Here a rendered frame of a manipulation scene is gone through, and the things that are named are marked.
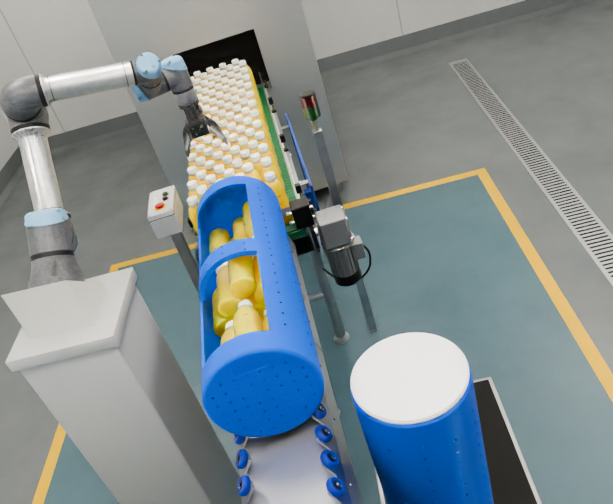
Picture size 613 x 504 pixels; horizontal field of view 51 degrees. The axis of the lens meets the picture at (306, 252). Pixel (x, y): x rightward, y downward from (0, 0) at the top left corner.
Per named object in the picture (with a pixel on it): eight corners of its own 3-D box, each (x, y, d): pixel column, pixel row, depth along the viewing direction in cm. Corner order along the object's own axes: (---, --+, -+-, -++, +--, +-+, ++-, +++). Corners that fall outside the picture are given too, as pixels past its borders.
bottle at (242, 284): (247, 301, 175) (242, 264, 190) (261, 283, 172) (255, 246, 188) (224, 292, 172) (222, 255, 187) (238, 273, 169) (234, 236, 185)
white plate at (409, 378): (475, 333, 154) (476, 336, 154) (365, 329, 165) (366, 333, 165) (460, 427, 134) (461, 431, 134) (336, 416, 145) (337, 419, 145)
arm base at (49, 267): (16, 294, 177) (11, 259, 178) (53, 293, 191) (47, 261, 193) (62, 282, 173) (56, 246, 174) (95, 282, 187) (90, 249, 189)
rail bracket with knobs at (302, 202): (293, 235, 236) (285, 212, 230) (290, 225, 242) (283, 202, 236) (319, 226, 236) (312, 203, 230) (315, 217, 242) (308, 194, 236)
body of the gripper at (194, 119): (190, 142, 221) (177, 110, 215) (190, 132, 228) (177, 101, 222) (211, 135, 221) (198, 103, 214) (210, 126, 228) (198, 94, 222)
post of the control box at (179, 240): (247, 398, 302) (165, 226, 246) (246, 392, 305) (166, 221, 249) (255, 395, 302) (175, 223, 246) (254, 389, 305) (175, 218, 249)
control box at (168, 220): (157, 239, 239) (146, 217, 234) (159, 213, 256) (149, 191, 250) (183, 231, 239) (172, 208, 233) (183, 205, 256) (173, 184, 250)
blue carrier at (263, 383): (228, 453, 156) (181, 374, 140) (215, 257, 229) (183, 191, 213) (338, 415, 155) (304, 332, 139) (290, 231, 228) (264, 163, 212)
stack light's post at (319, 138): (369, 332, 315) (313, 133, 254) (368, 327, 319) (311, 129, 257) (377, 330, 315) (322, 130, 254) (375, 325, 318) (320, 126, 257)
